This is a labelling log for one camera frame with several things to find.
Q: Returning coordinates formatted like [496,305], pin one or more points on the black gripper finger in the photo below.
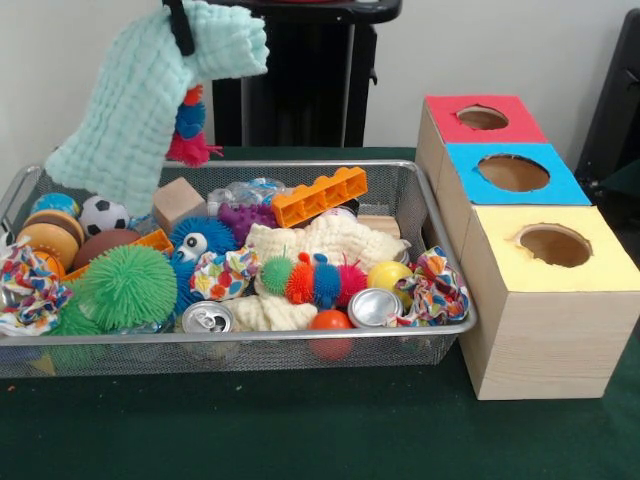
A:
[181,28]

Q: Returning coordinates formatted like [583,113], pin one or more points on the mint green cloth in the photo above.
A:
[130,110]

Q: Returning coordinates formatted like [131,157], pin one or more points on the orange plastic tray block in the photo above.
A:
[320,196]

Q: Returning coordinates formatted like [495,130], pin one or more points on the colourful polka-dot cloth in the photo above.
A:
[432,290]

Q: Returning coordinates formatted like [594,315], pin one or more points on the wooden box with three holes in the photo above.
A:
[540,340]

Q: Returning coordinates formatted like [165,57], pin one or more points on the small soccer ball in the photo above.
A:
[103,215]

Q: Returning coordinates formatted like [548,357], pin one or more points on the blue furry googly-eyed toy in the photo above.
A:
[195,245]

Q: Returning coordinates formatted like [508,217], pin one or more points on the cream waffle cloth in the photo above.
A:
[330,238]

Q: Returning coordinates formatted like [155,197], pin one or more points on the large green spiky ball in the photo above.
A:
[125,288]

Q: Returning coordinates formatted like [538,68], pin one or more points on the yellow ball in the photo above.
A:
[388,280]

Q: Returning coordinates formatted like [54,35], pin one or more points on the crushed silver can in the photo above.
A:
[375,308]

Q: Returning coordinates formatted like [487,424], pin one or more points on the green cloth table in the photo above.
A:
[300,430]

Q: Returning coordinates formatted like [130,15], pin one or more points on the black floor stand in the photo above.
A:
[615,110]

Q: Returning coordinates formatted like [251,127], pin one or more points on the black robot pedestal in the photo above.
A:
[300,90]

